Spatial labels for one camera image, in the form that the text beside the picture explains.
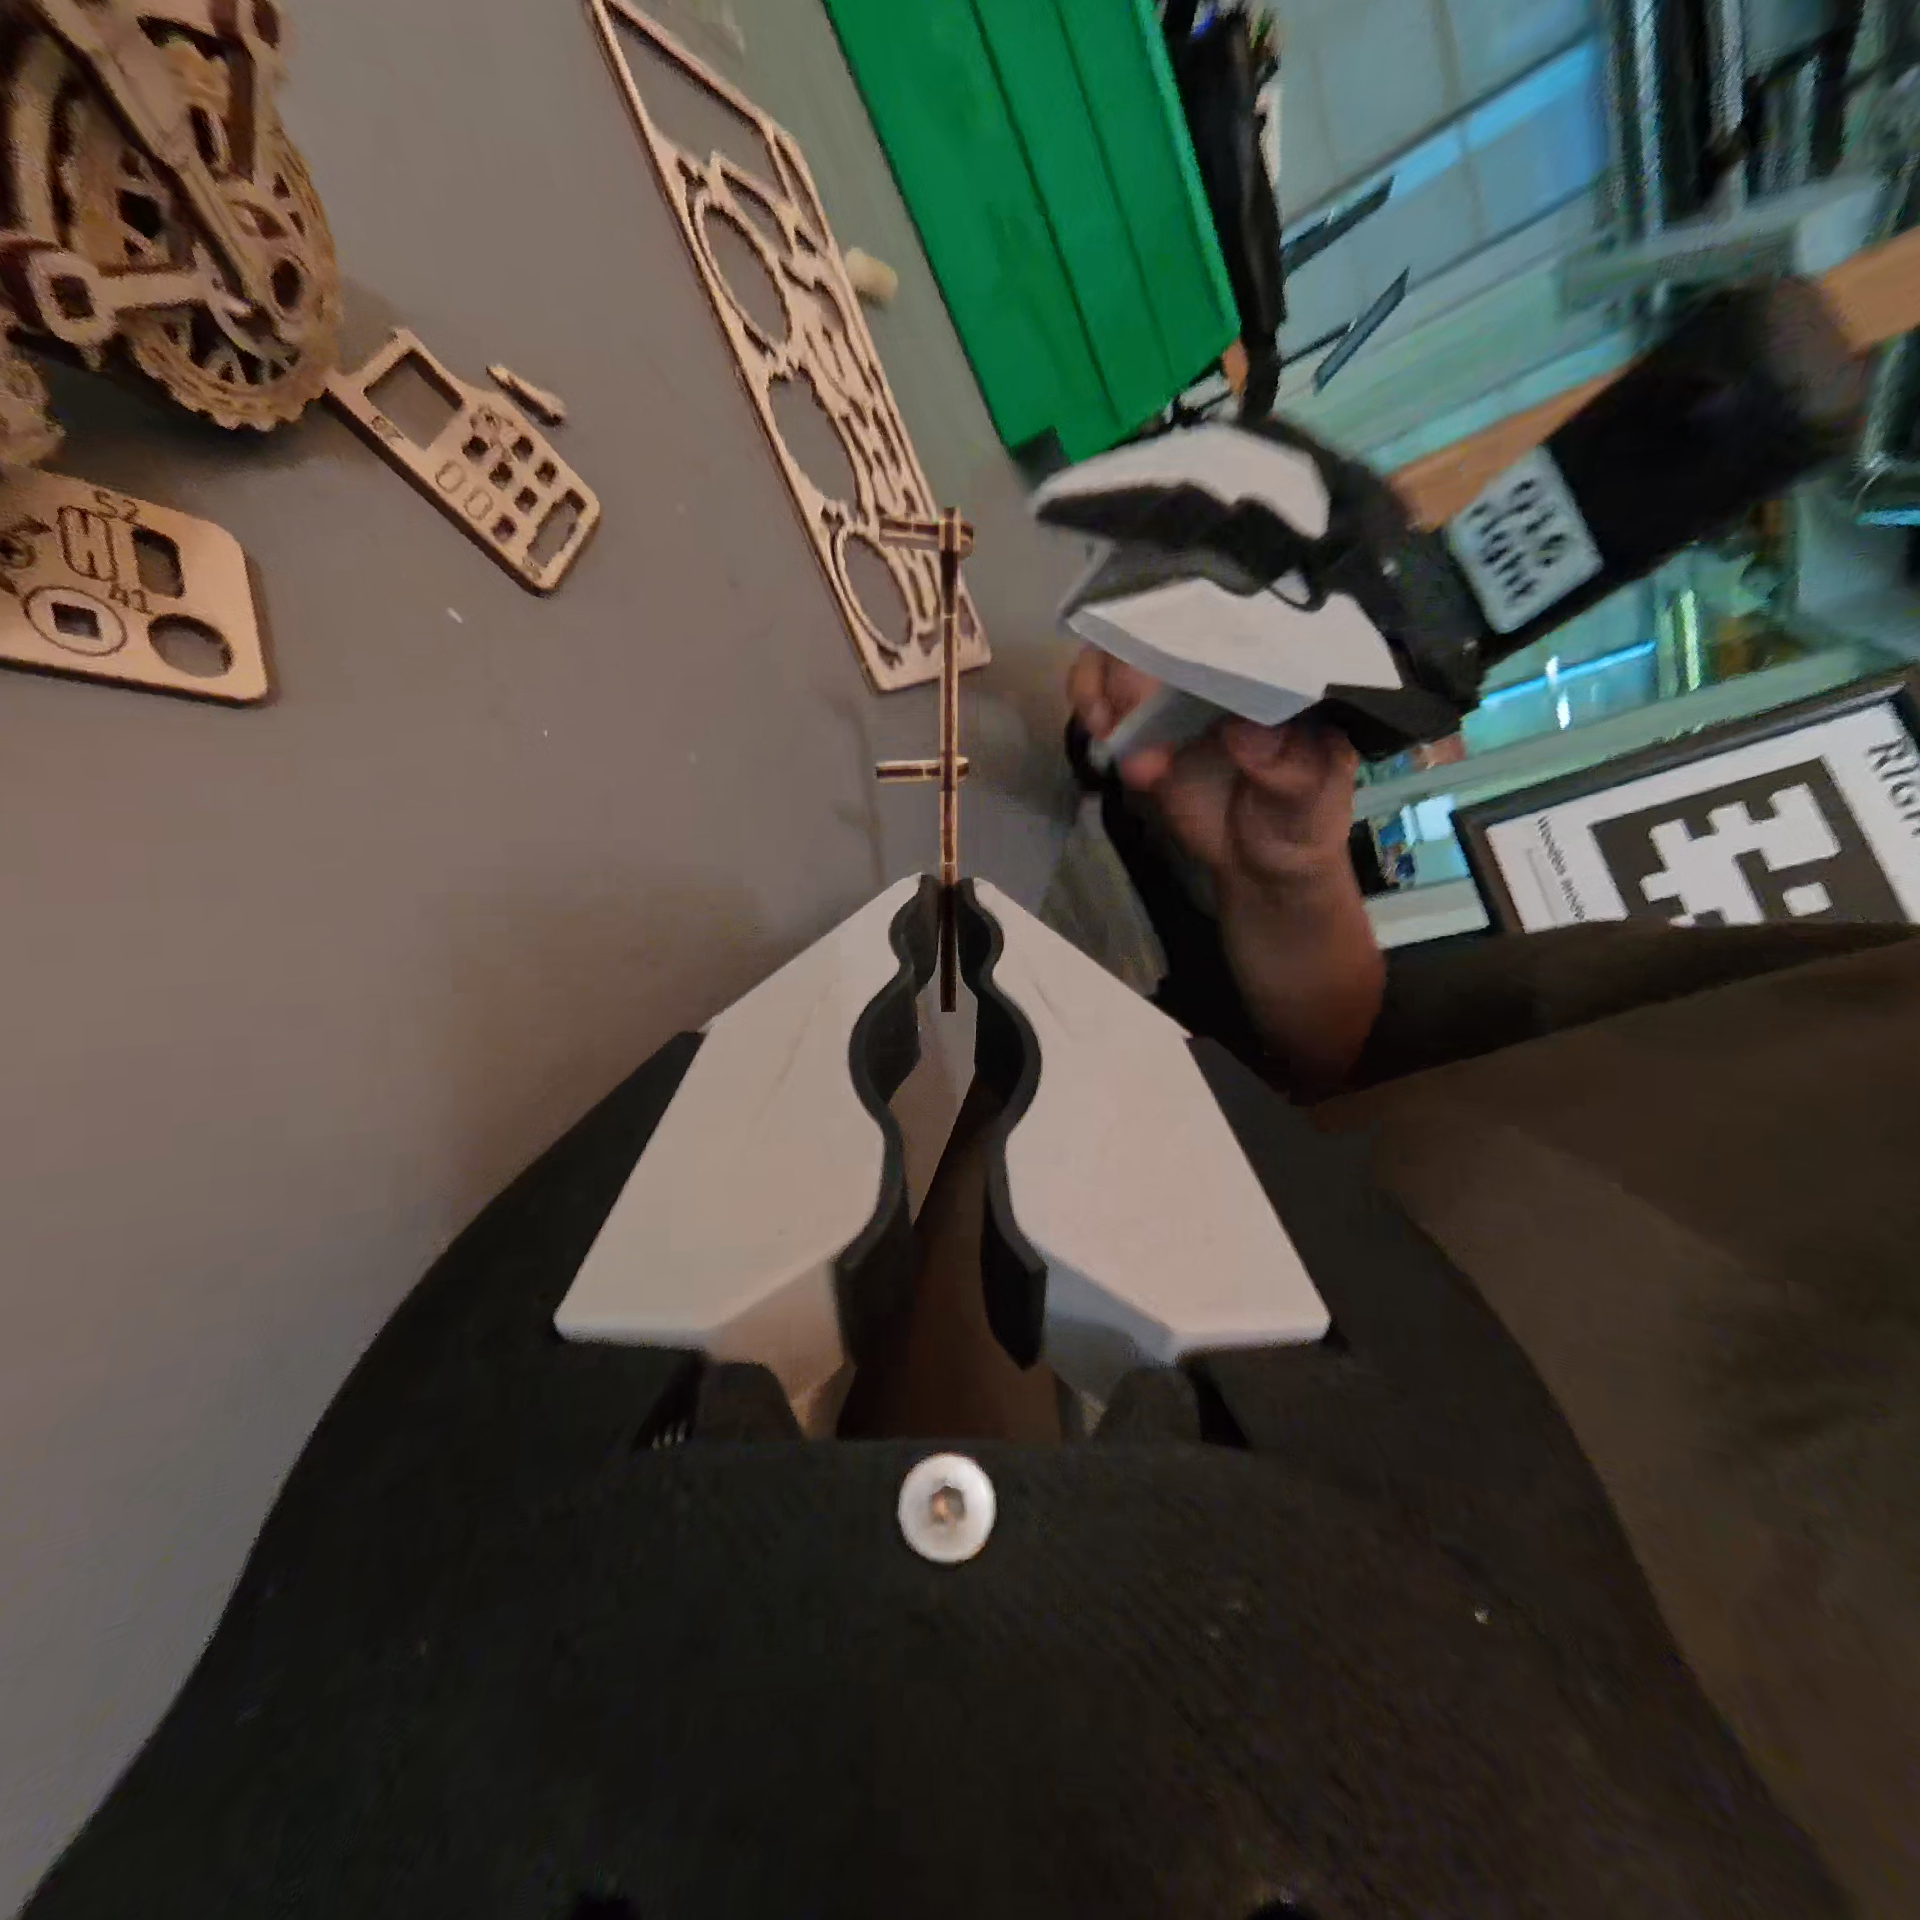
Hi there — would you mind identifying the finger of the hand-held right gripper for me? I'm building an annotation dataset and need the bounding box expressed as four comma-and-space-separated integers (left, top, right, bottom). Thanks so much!
1054, 541, 1416, 731
1028, 420, 1340, 569

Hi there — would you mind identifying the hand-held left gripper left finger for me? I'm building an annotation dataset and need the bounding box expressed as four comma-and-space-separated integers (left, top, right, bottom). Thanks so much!
552, 873, 949, 1437

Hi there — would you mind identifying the framed marker sign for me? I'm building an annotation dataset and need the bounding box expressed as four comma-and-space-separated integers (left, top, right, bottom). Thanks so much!
1451, 674, 1920, 940

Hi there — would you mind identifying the person's dark brown clothing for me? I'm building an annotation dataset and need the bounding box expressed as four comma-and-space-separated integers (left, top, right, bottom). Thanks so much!
1320, 921, 1920, 1920

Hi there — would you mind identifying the person's right hand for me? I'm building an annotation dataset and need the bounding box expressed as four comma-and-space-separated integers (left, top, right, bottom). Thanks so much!
1064, 648, 1367, 910

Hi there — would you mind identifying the small wooden grid cutout piece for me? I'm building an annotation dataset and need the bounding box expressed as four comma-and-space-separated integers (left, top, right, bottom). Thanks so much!
321, 325, 605, 597

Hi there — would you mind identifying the wooden sheet with round cutouts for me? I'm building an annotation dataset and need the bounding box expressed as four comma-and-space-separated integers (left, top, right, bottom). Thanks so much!
583, 0, 996, 695

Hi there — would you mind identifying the thin wooden handlebar piece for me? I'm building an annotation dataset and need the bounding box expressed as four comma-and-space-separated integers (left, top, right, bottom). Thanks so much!
871, 505, 980, 1012

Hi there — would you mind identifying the wooden beam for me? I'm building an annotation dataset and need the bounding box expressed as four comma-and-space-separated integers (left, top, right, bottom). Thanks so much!
1385, 224, 1920, 530

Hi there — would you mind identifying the small wooden square-hole piece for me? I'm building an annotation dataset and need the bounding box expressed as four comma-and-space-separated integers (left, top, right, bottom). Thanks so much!
0, 471, 276, 707

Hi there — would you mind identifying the green plastic bin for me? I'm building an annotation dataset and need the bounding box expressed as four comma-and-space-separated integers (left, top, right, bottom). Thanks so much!
821, 0, 1248, 459

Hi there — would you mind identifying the wooden motorcycle model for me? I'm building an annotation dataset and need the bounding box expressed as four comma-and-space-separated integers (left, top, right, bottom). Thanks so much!
0, 0, 349, 469

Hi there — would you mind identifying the grey desk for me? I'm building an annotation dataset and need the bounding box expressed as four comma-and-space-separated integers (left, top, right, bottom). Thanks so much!
0, 0, 1172, 1920

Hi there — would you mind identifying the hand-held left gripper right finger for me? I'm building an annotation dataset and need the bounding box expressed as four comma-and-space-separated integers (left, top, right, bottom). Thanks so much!
953, 875, 1337, 1415

